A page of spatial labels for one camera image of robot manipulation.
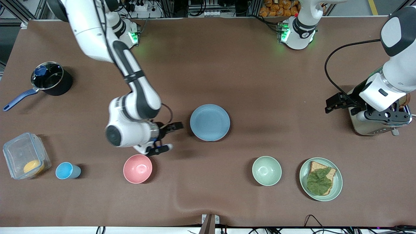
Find aluminium frame profile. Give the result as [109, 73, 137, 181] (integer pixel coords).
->
[395, 0, 416, 15]
[0, 0, 49, 26]

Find brown table cloth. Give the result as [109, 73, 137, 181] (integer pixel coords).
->
[0, 18, 416, 228]

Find green plate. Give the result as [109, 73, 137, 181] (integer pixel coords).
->
[299, 157, 343, 202]

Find glass lid blue knob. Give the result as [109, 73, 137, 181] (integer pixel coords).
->
[32, 63, 63, 89]

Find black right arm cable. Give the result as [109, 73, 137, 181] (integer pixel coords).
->
[160, 103, 174, 125]

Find orange snack packs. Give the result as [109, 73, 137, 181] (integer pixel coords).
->
[259, 0, 301, 17]

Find green lettuce leaf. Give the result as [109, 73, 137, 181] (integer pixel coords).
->
[306, 167, 332, 196]

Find silver toaster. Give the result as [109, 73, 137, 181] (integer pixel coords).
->
[348, 86, 412, 136]

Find white power strip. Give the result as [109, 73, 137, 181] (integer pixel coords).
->
[128, 0, 150, 12]
[193, 10, 221, 17]

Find green bowl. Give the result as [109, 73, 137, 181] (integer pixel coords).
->
[252, 156, 282, 186]

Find black pot blue handle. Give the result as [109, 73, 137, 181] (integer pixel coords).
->
[3, 61, 73, 112]

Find blue cup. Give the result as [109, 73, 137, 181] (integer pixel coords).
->
[55, 162, 82, 180]

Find pink bowl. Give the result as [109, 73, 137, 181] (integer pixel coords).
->
[123, 154, 153, 184]

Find black cable loop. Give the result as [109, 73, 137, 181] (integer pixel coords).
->
[305, 214, 325, 233]

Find bread slice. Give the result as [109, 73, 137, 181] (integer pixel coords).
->
[309, 161, 336, 195]

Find clear plastic container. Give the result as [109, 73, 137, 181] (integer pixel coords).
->
[3, 132, 52, 180]

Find yellow food piece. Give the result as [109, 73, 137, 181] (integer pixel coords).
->
[23, 160, 45, 176]

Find blue plate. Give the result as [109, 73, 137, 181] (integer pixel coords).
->
[190, 104, 231, 142]

